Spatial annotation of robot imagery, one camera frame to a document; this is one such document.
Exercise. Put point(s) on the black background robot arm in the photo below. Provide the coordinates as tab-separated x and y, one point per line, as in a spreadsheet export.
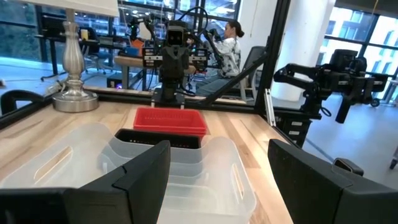
342	77

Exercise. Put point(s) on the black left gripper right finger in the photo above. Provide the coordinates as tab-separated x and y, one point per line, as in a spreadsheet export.
317	199

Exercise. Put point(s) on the person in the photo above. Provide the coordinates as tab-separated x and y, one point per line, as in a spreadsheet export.
230	53

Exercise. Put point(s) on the silver table lamp white shade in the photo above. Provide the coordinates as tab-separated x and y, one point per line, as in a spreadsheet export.
73	62

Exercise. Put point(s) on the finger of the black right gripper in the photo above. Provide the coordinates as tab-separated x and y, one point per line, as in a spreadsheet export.
181	65
168	65

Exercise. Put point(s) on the white round column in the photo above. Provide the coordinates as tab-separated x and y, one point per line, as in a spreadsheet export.
301	46

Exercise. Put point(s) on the black frame post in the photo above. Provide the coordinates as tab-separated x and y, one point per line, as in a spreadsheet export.
273	46

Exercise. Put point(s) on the silver frame bracket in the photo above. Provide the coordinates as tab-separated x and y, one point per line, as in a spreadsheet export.
269	105

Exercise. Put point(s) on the clear plastic bin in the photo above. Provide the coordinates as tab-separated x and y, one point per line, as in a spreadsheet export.
199	174
77	146

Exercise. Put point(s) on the black monitor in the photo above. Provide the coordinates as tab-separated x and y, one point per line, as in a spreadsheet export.
54	26

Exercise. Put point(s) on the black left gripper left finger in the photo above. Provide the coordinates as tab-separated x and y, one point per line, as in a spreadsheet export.
124	199

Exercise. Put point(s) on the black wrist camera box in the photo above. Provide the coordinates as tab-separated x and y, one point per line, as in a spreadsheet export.
175	35

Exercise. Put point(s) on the grey office chair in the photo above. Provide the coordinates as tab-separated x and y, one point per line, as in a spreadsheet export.
253	62

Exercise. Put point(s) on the black diagonal frame brace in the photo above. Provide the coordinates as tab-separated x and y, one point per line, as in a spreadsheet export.
236	77

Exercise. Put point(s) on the black equipment cabinet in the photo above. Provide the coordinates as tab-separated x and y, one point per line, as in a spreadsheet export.
292	127

